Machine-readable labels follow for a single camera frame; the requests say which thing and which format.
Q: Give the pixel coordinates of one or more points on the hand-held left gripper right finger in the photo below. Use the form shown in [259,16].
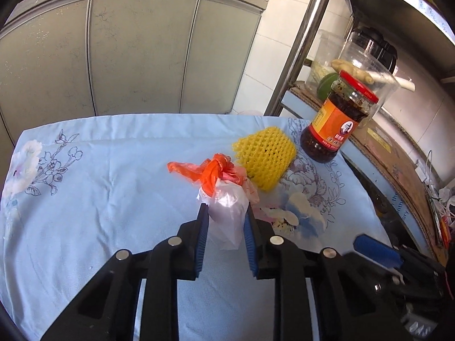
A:
[250,245]

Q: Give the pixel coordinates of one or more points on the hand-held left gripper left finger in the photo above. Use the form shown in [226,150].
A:
[201,241]

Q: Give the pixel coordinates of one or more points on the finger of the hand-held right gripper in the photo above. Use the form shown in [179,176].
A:
[376,250]

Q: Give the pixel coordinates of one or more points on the orange plastic bag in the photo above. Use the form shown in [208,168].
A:
[213,172]

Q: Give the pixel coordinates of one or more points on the yellow foam fruit net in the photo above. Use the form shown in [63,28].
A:
[265,152]

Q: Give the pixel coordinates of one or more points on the light blue floral tablecloth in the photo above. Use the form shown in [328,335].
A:
[106,202]

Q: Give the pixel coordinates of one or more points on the chili sauce glass jar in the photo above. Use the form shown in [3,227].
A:
[330,124]

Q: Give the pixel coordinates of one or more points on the white scallion stalk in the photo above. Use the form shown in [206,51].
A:
[398,82]

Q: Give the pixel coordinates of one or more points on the green round vegetable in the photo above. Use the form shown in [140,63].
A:
[325,87]

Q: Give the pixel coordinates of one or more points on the ginger root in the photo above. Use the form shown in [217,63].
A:
[346,67]

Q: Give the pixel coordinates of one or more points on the grey kitchen cabinet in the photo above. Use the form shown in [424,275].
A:
[135,53]

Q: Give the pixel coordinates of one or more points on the clear plastic jar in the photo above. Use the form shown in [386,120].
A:
[359,51]

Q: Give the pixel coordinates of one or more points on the clear plastic food container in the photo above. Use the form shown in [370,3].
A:
[325,53]

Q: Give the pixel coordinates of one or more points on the metal shelf rack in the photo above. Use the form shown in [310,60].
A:
[305,42]

